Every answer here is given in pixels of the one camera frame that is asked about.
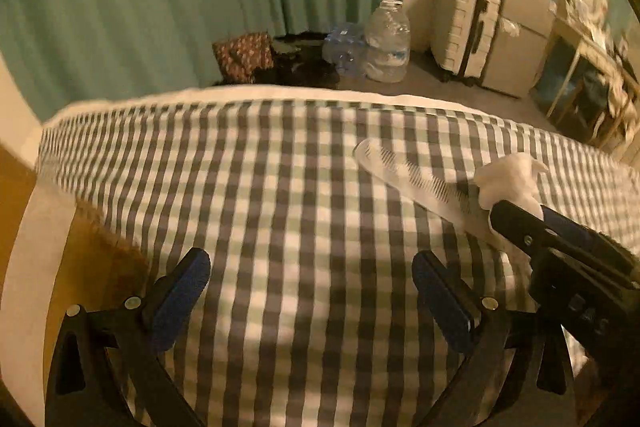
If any white suitcase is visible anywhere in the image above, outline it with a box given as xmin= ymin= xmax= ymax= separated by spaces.
xmin=431 ymin=0 xmax=501 ymax=82

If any floral patterned bag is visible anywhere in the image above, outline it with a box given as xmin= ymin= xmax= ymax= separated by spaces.
xmin=212 ymin=32 xmax=275 ymax=82

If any white plastic comb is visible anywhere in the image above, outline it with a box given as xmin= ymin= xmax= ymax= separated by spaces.
xmin=352 ymin=137 xmax=506 ymax=244

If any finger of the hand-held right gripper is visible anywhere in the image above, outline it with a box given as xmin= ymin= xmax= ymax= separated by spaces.
xmin=541 ymin=205 xmax=640 ymax=282
xmin=490 ymin=199 xmax=571 ymax=260

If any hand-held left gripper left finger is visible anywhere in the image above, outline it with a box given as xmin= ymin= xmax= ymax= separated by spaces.
xmin=44 ymin=248 xmax=212 ymax=427

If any grey mini fridge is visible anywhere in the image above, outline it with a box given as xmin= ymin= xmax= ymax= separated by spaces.
xmin=482 ymin=0 xmax=558 ymax=100

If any white tissue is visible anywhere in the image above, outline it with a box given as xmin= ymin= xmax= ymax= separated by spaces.
xmin=472 ymin=153 xmax=550 ymax=214

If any white dressing table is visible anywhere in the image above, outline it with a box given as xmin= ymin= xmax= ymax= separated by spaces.
xmin=530 ymin=19 xmax=640 ymax=152

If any brown cardboard box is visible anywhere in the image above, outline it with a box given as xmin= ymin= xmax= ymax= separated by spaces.
xmin=0 ymin=142 xmax=151 ymax=427

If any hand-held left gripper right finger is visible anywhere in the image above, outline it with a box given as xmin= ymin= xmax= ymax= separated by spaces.
xmin=411 ymin=250 xmax=576 ymax=427

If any large clear water bottle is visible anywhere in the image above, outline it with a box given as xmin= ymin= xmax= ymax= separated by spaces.
xmin=364 ymin=0 xmax=412 ymax=84

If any shrink-wrapped water bottle pack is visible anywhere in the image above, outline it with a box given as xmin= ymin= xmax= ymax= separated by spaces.
xmin=322 ymin=21 xmax=371 ymax=78

